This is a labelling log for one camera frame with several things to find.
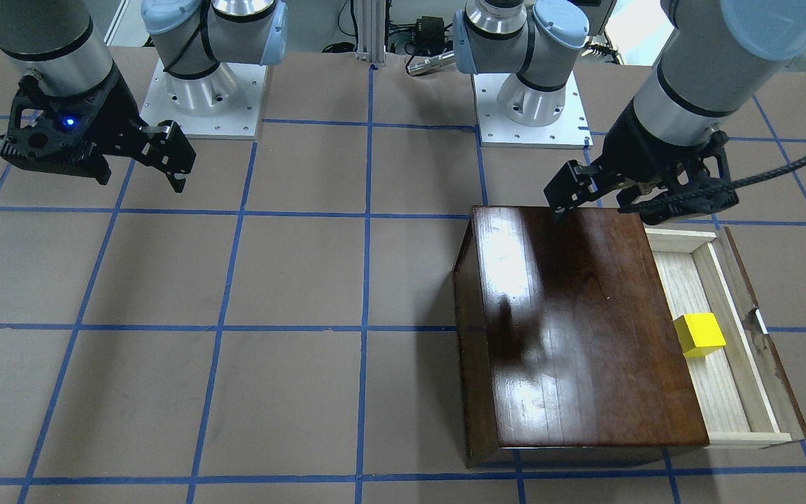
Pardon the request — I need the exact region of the aluminium frame post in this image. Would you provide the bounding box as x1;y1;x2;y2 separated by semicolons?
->
350;0;389;68

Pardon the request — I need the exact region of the black power supply box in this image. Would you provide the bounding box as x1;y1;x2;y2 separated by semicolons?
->
412;16;450;55

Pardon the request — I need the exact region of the wooden drawer with handle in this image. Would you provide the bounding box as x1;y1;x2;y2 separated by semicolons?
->
646;227;806;449

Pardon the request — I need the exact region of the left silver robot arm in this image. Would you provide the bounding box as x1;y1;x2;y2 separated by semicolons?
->
452;1;806;225

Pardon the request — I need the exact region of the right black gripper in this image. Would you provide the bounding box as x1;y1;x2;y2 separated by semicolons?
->
92;70;197;194

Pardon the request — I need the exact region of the silver cylinder connector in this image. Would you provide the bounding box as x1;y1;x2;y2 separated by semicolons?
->
405;50;456;77

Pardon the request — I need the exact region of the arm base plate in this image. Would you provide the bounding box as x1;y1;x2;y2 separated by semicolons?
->
472;73;594;149
140;60;269;141

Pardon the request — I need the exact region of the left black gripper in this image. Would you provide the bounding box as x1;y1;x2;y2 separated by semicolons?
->
544;112;712;223

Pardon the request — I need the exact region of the dark wooden drawer cabinet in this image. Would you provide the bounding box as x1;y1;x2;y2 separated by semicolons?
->
452;205;711;467

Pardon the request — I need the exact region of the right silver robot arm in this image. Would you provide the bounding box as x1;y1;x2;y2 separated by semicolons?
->
0;1;288;193

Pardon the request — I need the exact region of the yellow block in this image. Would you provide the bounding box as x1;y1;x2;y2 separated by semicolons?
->
674;312;726;358

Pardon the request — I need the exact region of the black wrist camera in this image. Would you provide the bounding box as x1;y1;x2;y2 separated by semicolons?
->
0;70;116;185

